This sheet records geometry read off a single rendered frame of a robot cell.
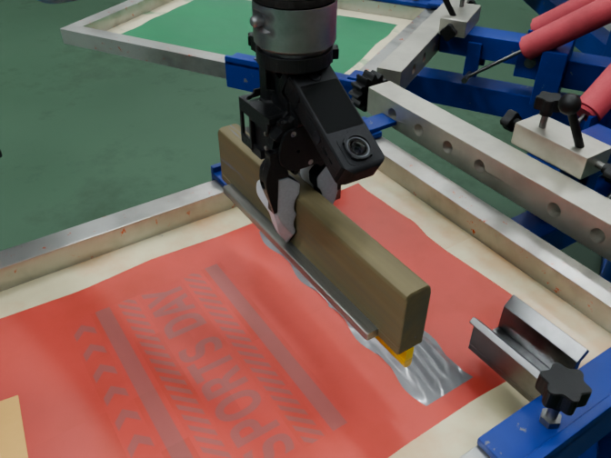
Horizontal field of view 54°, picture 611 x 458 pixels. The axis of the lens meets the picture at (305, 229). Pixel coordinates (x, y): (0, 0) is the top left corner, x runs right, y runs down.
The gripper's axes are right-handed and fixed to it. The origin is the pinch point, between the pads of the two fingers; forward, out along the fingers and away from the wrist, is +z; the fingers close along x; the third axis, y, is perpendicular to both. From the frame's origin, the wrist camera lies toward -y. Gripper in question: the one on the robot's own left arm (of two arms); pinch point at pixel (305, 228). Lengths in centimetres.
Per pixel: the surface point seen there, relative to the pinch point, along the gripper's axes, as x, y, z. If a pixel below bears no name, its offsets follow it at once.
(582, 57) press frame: -84, 25, 7
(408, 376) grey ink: -4.2, -14.5, 13.0
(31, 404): 31.6, 4.9, 13.6
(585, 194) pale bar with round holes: -38.8, -8.9, 4.8
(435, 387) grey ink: -5.8, -17.2, 13.1
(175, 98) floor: -83, 260, 110
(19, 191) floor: 14, 210, 110
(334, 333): -1.3, -4.4, 13.5
